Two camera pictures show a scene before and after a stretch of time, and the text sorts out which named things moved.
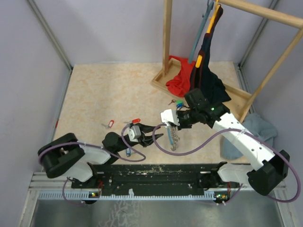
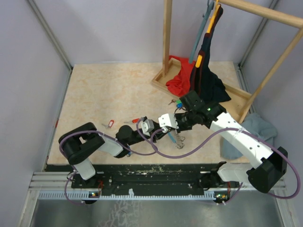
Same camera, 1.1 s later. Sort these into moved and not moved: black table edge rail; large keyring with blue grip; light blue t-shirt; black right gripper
Moved: large keyring with blue grip
Not moved: light blue t-shirt; black right gripper; black table edge rail
